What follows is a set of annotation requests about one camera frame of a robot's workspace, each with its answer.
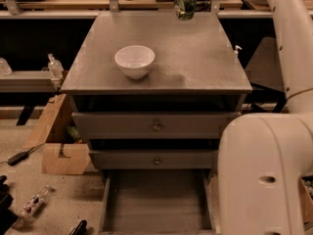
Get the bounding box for small white pump bottle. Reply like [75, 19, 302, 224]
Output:
[234, 45, 243, 57]

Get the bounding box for grey open bottom drawer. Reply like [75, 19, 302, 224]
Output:
[99, 169, 216, 235]

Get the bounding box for clear bottle on bench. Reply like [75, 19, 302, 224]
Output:
[48, 54, 64, 78]

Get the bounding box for clear bottle on floor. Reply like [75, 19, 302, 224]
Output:
[21, 186, 53, 220]

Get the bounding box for white ceramic bowl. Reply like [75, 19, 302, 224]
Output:
[114, 45, 156, 79]

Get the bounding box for green soda can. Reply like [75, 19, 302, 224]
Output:
[174, 0, 197, 21]

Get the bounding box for grey low bench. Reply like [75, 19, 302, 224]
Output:
[0, 70, 57, 125]

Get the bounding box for open cardboard box right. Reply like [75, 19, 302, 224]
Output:
[299, 176, 313, 223]

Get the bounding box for black handle on floor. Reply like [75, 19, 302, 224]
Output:
[69, 220, 87, 235]

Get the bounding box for cardboard box left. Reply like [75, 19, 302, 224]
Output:
[23, 94, 91, 175]

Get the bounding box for grey drawer cabinet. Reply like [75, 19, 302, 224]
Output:
[60, 11, 253, 235]

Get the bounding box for black object bottom left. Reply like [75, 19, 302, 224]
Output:
[0, 175, 18, 235]

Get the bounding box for grey middle drawer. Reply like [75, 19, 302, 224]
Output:
[89, 150, 217, 169]

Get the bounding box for grey top drawer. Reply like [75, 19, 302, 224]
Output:
[72, 112, 240, 140]

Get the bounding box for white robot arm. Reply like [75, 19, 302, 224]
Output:
[213, 0, 313, 235]

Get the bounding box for black power adapter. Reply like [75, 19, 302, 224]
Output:
[0, 144, 41, 166]

